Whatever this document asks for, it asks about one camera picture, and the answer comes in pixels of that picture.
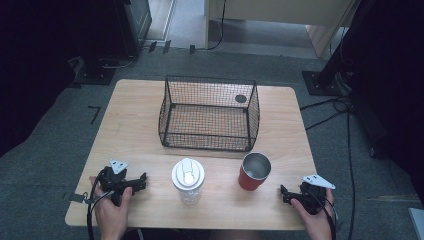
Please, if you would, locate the person's left hand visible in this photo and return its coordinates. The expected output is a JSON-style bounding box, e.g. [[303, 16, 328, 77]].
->
[[88, 175, 134, 235]]

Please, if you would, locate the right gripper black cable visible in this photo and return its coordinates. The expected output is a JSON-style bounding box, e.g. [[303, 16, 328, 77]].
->
[[308, 190, 339, 240]]

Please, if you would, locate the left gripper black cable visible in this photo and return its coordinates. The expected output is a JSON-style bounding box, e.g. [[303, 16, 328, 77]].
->
[[85, 169, 116, 240]]

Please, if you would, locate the grey tape piece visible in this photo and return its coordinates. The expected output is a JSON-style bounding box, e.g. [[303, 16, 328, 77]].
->
[[67, 192, 85, 204]]

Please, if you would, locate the black stand base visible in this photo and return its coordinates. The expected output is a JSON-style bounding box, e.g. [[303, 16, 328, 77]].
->
[[70, 55, 117, 87]]

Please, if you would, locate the clear bottle with white lid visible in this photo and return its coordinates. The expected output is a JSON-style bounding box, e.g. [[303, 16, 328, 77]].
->
[[171, 157, 206, 206]]

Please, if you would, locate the red cup with steel inside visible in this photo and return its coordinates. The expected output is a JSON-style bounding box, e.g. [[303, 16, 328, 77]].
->
[[237, 151, 273, 192]]

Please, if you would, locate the grey floor cable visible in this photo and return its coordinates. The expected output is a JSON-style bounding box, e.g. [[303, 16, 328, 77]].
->
[[99, 53, 139, 70]]

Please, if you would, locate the person's right hand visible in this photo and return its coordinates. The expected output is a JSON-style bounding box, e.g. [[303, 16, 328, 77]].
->
[[290, 187, 336, 234]]

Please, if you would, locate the black hanging cable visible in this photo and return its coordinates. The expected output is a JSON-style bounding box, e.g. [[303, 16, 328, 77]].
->
[[207, 0, 228, 52]]

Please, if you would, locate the black cabinet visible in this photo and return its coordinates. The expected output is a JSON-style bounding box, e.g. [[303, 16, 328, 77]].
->
[[113, 0, 153, 58]]

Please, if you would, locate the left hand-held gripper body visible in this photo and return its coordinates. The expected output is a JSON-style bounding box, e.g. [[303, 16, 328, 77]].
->
[[98, 159, 133, 206]]

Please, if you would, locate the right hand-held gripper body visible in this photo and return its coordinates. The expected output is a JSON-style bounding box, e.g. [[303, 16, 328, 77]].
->
[[289, 173, 337, 216]]

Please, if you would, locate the dark curtain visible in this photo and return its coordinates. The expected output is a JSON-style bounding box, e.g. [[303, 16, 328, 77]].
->
[[339, 0, 424, 206], [0, 0, 118, 158]]

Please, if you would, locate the beige cabinet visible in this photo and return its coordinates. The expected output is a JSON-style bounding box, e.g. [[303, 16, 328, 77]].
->
[[204, 0, 360, 60]]

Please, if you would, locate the black wire mesh basket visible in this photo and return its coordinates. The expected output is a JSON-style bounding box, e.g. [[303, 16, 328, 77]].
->
[[158, 75, 261, 153]]

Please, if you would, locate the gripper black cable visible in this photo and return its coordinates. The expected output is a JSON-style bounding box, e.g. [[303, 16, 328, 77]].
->
[[308, 190, 339, 240], [85, 169, 116, 240]]

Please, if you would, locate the white flat object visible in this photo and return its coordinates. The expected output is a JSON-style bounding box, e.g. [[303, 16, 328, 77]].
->
[[407, 207, 424, 240]]

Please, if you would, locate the long black floor cable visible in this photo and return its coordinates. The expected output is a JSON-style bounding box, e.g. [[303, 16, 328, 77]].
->
[[345, 108, 356, 240]]

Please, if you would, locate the black stand with square base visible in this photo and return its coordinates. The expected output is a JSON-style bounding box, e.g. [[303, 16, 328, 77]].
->
[[301, 0, 363, 97]]

